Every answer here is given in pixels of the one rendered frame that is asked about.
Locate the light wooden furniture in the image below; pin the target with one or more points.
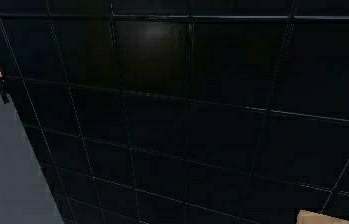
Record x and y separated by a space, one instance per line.
318 218

